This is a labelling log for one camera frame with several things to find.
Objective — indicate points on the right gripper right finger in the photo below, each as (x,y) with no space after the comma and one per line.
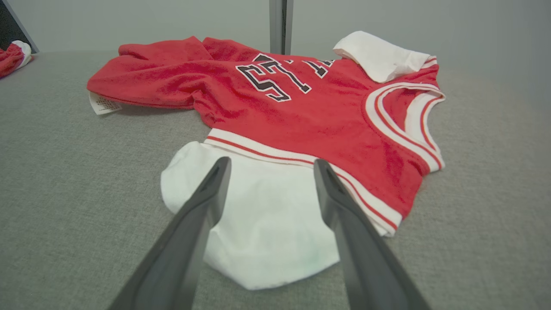
(366,258)

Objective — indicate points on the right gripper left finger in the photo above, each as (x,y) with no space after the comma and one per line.
(181,249)

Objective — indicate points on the red jersey white sleeves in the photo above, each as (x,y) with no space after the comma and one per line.
(323,120)

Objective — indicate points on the red shorts white stripe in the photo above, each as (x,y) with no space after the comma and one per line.
(10,58)

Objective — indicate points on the grey fabric sofa seat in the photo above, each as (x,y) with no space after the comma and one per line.
(64,193)

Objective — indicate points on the grey partition post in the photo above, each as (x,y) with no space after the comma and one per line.
(280,26)

